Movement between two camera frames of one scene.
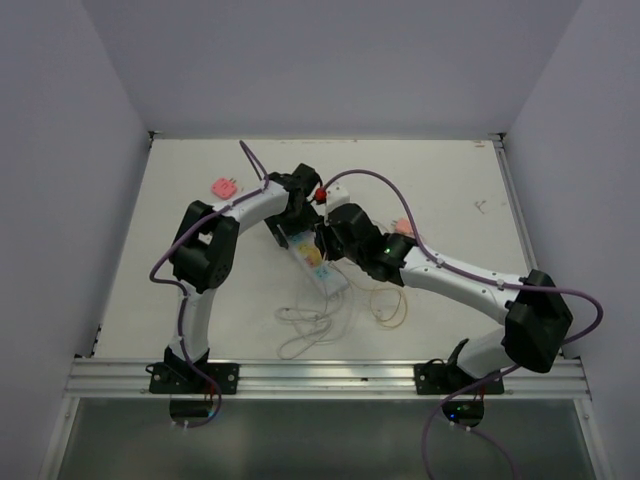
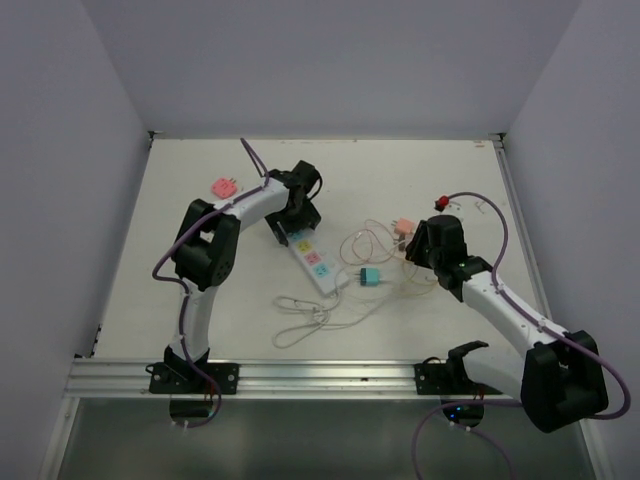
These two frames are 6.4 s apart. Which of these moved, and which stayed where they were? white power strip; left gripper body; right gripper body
Moved: right gripper body
Stayed: left gripper body; white power strip
